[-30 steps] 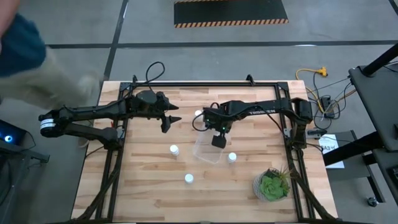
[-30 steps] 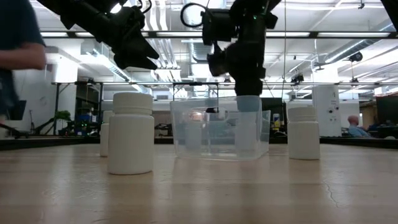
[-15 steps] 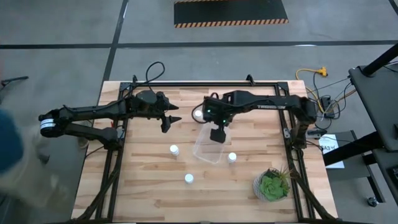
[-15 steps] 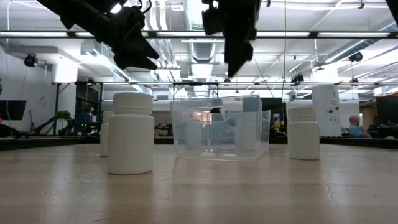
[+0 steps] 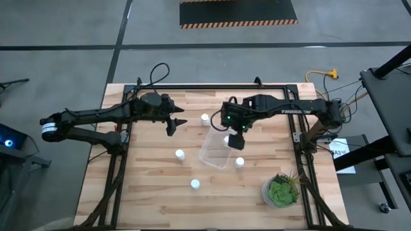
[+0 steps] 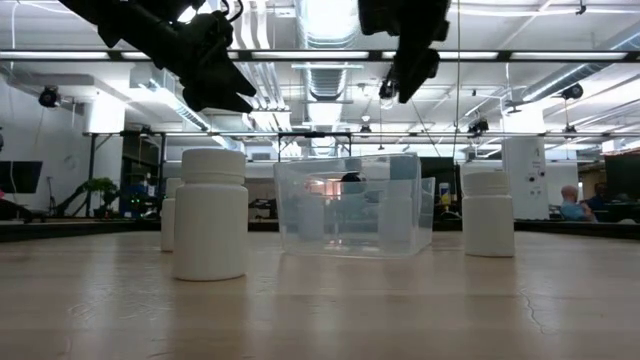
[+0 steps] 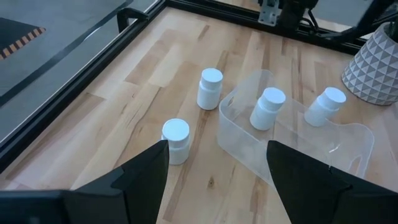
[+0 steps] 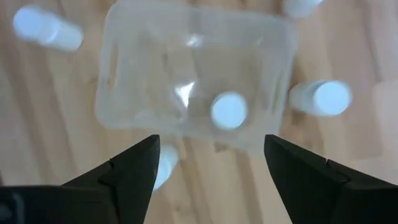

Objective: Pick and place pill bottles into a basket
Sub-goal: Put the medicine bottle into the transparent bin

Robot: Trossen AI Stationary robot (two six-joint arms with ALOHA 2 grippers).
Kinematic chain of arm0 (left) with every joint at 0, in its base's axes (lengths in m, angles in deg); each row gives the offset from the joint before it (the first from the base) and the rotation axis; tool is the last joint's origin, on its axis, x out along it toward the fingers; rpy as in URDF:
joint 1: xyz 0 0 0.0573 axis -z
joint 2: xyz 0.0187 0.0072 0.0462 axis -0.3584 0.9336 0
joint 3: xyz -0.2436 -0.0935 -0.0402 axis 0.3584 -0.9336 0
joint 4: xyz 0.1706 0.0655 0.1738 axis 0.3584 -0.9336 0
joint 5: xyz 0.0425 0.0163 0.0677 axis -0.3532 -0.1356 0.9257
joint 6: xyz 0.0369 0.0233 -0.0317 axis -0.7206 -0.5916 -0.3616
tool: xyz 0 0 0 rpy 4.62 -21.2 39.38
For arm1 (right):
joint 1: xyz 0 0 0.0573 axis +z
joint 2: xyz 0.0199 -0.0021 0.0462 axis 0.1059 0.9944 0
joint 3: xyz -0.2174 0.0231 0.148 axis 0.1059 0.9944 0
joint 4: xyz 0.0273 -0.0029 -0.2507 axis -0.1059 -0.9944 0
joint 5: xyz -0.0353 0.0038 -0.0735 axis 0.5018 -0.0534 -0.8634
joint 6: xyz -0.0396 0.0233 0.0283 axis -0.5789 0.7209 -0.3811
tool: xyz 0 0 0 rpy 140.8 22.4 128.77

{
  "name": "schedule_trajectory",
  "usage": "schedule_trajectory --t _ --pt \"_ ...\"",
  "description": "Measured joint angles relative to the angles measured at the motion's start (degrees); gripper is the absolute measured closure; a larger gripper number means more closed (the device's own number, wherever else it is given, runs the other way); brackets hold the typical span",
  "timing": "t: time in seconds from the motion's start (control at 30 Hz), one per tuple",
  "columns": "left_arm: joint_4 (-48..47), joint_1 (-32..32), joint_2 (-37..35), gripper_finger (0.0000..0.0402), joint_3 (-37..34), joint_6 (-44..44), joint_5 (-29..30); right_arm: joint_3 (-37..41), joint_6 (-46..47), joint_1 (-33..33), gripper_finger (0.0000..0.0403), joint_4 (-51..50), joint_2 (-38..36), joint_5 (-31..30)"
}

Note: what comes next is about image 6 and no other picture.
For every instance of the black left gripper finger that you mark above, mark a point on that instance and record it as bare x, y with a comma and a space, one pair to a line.
234, 86
220, 104

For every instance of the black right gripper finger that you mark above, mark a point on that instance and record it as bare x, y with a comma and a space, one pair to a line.
415, 70

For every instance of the clear plastic basket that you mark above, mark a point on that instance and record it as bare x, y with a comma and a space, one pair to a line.
350, 235

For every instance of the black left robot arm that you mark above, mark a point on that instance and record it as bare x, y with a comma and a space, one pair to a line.
135, 25

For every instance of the black hanging spotlight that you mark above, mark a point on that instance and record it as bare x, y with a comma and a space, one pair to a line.
385, 91
48, 97
478, 126
572, 92

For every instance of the black shelving rack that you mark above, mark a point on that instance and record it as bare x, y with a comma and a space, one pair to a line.
132, 155

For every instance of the black monitor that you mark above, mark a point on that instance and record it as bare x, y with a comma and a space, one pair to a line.
622, 175
445, 167
22, 176

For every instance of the yellow canister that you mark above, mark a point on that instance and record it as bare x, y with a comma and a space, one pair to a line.
444, 195

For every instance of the leafy green potted plant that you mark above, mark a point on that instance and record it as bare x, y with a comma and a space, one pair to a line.
102, 186

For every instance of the white pillar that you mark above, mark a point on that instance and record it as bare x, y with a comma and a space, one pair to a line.
525, 175

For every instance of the person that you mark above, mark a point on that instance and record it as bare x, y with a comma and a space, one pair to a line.
572, 210
599, 200

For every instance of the long ceiling light rail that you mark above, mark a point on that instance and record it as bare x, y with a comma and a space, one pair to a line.
310, 55

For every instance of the silver ceiling air duct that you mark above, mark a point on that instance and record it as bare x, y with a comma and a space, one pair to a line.
327, 25

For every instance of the black metal gantry frame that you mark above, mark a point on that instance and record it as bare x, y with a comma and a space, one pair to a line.
315, 134

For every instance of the black metal table frame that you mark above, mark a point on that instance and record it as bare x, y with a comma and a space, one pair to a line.
75, 231

